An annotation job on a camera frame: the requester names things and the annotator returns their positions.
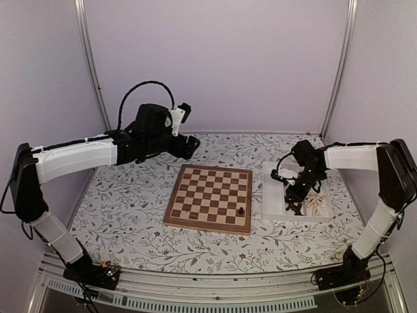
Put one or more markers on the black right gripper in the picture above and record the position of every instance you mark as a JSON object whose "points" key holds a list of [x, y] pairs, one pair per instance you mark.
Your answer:
{"points": [[292, 193]]}

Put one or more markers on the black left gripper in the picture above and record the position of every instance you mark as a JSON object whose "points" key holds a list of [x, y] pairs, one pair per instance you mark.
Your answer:
{"points": [[178, 150]]}

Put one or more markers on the wooden chessboard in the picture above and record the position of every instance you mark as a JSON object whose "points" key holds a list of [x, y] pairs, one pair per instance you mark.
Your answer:
{"points": [[207, 198]]}

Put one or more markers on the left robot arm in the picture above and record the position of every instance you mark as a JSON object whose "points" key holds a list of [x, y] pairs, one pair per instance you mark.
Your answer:
{"points": [[36, 166]]}

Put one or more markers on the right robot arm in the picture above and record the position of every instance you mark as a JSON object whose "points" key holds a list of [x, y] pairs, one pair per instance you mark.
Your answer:
{"points": [[391, 161]]}

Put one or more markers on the dark chess pieces pile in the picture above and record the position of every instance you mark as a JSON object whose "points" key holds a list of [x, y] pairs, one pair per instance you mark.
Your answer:
{"points": [[294, 209]]}

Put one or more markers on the light chess pieces pile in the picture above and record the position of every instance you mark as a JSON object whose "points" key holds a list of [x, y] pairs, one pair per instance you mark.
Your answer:
{"points": [[315, 205]]}

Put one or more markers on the white divided plastic tray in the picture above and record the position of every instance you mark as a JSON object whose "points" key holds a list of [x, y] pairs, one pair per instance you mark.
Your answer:
{"points": [[274, 204]]}

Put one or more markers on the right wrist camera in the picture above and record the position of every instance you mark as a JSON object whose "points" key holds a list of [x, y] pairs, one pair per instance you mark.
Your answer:
{"points": [[284, 175]]}

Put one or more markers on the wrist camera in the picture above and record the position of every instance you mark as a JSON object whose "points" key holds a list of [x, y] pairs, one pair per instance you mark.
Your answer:
{"points": [[178, 116], [284, 175]]}

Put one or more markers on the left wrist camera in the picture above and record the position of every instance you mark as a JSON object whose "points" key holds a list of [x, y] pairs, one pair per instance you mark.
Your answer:
{"points": [[178, 116]]}

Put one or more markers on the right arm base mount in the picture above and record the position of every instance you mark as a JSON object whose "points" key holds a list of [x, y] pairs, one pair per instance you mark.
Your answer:
{"points": [[352, 270]]}

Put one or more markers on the right aluminium frame post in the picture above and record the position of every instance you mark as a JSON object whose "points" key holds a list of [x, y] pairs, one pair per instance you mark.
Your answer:
{"points": [[348, 34]]}

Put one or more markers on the aluminium frame post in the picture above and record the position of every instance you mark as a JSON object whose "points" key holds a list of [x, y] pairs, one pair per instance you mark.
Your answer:
{"points": [[348, 34], [81, 18]]}

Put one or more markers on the front aluminium rail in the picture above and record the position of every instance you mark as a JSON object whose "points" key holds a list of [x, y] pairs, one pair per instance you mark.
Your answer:
{"points": [[147, 291]]}

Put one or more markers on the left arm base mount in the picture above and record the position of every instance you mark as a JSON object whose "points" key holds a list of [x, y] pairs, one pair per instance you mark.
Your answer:
{"points": [[84, 271]]}

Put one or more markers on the left aluminium frame post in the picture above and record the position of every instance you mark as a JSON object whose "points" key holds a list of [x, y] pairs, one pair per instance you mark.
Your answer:
{"points": [[81, 18]]}

